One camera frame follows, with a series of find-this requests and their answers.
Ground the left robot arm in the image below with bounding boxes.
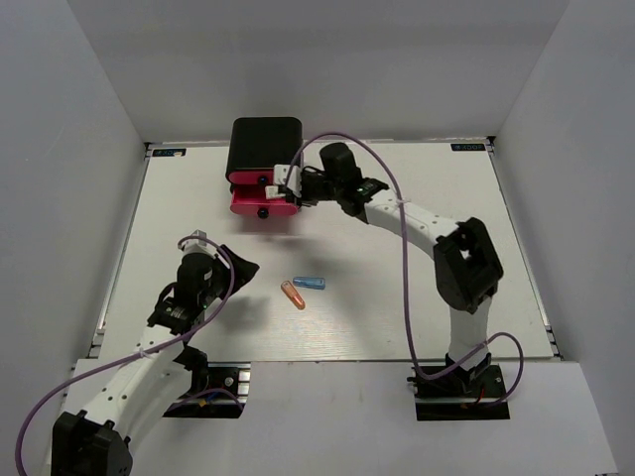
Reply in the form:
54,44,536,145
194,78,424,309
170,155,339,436
50,236,260,475

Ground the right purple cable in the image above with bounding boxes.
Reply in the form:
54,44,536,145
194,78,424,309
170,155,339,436
289,131,526,406

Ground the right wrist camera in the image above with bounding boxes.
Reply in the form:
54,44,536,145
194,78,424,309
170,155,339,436
273,165,302,196

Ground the orange correction tape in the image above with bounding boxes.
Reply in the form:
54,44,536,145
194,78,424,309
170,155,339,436
281,281,306,310

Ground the blue table corner sticker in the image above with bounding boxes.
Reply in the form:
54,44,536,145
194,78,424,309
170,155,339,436
450,143,486,152

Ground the white staples box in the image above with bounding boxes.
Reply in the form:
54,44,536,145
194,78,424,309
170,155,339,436
265,185,285,200

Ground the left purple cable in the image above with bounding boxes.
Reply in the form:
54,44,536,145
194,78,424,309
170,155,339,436
17,236,247,476

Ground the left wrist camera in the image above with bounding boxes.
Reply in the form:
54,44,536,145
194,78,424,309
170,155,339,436
177,229,216,257

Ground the left blue table sticker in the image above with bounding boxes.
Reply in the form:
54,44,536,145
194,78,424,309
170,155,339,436
152,148,187,158

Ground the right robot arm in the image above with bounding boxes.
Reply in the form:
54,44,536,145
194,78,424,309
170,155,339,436
273,143,503,396

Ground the black drawer cabinet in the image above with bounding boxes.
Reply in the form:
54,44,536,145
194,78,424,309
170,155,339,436
225,116,303,192

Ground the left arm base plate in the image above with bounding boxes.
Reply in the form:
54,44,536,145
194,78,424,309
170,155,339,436
164,362,251,419

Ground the blue correction tape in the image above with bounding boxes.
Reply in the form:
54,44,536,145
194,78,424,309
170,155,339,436
292,277,325,291

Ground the purple cable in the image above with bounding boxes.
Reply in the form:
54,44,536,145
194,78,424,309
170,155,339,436
17,236,247,476
289,131,526,406

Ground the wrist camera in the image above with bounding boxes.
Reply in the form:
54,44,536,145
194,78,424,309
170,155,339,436
273,165,302,196
177,229,216,257

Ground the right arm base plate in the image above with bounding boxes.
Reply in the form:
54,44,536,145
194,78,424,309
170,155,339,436
407,365,510,421

